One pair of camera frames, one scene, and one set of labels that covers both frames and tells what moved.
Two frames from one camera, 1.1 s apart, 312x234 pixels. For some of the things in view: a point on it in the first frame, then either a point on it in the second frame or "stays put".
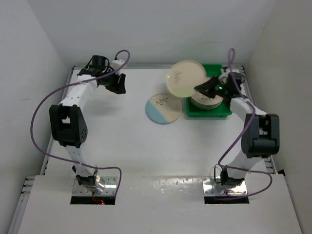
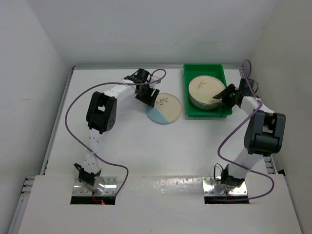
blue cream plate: [163, 108] stays put
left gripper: [118, 88] -> [149, 100]
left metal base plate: [110, 183] stays put
